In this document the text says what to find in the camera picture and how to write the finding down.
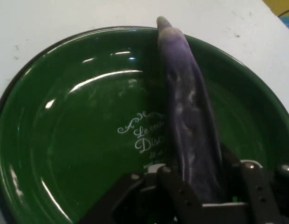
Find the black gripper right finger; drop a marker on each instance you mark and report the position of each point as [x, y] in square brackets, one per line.
[263, 193]

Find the blue giant toy block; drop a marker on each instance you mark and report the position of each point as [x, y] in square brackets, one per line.
[287, 23]

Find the green enamel plate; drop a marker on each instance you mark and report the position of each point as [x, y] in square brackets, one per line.
[77, 116]

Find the purple toy eggplant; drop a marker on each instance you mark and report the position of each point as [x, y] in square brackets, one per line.
[184, 93]

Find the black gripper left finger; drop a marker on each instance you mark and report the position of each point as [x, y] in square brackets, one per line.
[158, 198]

